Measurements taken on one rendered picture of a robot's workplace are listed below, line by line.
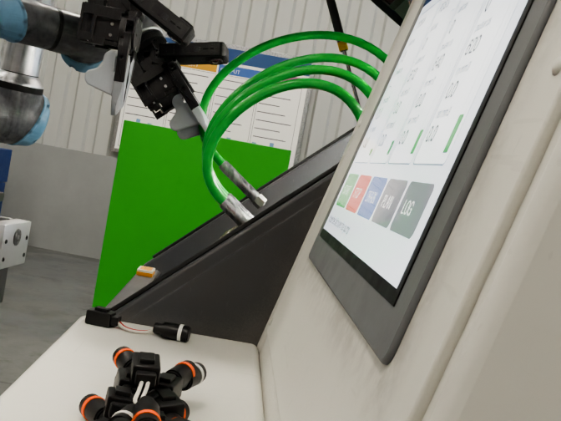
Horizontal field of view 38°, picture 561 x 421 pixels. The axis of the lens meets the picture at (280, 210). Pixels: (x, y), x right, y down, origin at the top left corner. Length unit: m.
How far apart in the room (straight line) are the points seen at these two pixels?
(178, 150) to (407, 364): 4.28
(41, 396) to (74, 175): 7.53
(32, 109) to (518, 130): 1.49
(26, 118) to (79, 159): 6.41
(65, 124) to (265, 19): 2.20
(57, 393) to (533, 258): 0.48
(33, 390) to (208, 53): 0.80
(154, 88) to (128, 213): 3.33
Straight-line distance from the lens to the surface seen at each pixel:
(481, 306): 0.35
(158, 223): 4.67
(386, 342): 0.43
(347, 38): 1.38
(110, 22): 1.24
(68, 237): 8.27
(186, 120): 1.35
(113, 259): 4.72
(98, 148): 8.17
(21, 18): 1.46
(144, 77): 1.38
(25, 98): 1.80
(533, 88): 0.41
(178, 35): 1.23
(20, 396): 0.71
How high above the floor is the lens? 1.20
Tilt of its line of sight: 3 degrees down
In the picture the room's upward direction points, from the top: 10 degrees clockwise
